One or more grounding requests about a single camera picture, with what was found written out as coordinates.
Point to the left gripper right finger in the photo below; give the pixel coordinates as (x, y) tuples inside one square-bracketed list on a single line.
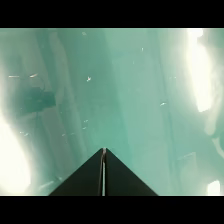
[(124, 180)]

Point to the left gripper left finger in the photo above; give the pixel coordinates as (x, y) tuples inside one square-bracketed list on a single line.
[(86, 180)]

